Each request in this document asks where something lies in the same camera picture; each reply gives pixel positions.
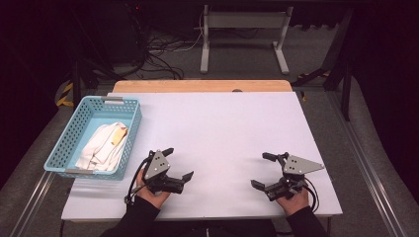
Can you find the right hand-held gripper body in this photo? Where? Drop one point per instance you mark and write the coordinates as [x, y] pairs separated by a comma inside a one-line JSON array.
[[296, 165]]

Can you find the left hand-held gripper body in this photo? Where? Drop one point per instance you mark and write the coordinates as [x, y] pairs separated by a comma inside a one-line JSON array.
[[157, 166]]

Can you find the person's left hand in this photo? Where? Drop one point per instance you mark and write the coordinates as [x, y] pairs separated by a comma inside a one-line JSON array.
[[150, 196]]

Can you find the person's right hand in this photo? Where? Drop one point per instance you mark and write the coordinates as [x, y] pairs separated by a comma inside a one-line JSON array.
[[294, 204]]

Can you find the white table board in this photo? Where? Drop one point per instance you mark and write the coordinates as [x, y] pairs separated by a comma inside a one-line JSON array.
[[224, 131]]

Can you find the white cloth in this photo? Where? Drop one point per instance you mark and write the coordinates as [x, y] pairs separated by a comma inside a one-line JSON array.
[[102, 148]]

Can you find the wooden table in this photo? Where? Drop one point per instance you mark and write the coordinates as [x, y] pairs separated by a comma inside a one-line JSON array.
[[197, 86]]

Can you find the light blue plastic basket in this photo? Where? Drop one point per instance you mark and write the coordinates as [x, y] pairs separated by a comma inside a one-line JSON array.
[[66, 151]]

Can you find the black metal stand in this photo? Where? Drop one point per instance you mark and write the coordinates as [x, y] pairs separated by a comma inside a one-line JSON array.
[[77, 82], [344, 85]]

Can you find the yellow black striped tape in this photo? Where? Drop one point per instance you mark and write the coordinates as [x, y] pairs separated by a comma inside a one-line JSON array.
[[66, 95]]

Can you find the metal floor rail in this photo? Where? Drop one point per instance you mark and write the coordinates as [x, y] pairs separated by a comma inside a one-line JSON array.
[[365, 164], [33, 204]]

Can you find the white metal stand frame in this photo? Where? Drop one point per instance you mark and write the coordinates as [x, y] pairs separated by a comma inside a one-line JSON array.
[[243, 20]]

